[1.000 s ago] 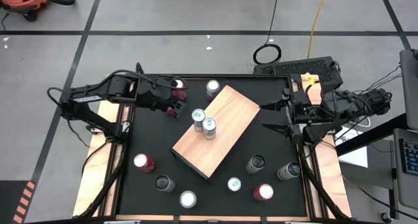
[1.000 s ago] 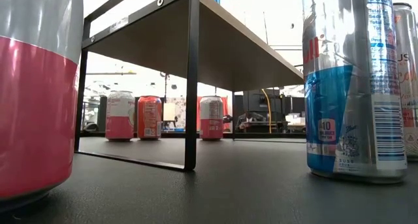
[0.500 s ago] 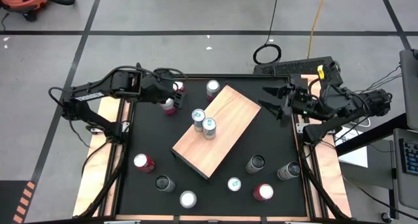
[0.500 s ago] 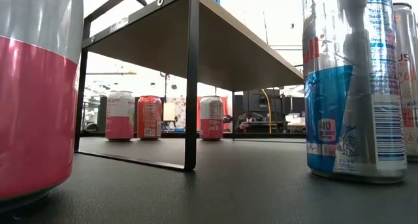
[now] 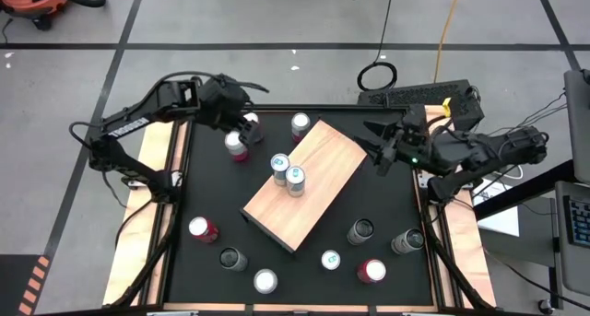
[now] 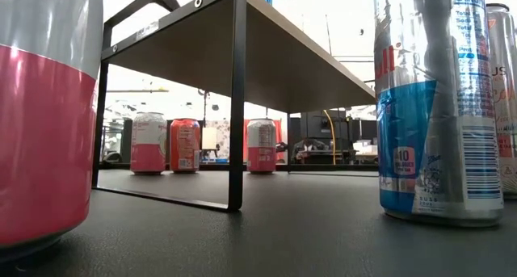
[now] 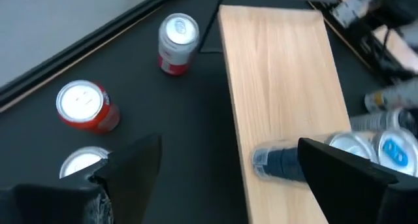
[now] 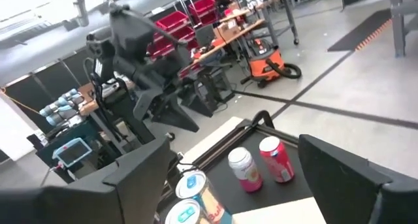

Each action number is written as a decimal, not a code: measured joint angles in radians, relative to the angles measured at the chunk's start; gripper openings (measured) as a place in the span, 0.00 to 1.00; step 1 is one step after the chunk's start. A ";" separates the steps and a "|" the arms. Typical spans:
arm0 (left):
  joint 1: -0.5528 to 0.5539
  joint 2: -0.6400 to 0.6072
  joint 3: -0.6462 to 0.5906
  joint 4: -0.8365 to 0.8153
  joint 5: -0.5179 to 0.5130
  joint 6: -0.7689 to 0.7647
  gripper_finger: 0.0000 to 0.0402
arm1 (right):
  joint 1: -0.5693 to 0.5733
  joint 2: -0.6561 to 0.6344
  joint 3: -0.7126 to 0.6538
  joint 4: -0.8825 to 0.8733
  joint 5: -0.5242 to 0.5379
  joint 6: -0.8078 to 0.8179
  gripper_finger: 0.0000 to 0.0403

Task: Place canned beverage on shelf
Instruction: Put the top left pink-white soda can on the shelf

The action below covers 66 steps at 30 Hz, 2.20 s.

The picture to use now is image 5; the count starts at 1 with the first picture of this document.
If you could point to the black aluminium table frame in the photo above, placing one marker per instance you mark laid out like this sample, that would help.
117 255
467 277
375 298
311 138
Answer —
162 284

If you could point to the orange shop vacuum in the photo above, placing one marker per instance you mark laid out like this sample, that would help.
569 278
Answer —
27 0

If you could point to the grey desk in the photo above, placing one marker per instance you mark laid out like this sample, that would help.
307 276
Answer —
571 270

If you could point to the yellow tape tag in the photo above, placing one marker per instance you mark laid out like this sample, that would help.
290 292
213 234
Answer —
446 106

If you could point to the light grey computer tower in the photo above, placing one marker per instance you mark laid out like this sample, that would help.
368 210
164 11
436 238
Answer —
578 122

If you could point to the black orange striped floor mat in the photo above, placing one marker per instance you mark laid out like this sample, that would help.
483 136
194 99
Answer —
14 284

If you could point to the dark computer keyboard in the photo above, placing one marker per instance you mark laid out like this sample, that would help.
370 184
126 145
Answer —
580 221

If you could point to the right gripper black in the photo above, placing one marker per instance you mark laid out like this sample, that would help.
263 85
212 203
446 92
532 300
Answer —
412 138

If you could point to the wooden shelf with black frame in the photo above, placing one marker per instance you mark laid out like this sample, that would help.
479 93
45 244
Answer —
322 155

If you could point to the black table mat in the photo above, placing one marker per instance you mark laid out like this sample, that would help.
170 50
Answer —
304 286

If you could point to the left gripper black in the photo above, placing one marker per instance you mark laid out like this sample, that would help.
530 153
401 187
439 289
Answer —
226 101

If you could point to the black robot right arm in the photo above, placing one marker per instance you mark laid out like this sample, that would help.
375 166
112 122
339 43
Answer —
507 145

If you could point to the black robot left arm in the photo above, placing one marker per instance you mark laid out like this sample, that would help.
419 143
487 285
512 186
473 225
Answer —
133 122

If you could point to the black metal beam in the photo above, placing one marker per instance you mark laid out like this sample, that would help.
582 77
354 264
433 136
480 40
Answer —
525 190

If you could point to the white paper sheet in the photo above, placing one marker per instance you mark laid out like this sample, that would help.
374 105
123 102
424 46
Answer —
502 224

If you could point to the black caster wheel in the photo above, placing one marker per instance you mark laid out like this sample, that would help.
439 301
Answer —
545 306

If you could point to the white Celsius can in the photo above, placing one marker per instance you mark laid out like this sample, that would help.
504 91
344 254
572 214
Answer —
230 258
363 227
412 238

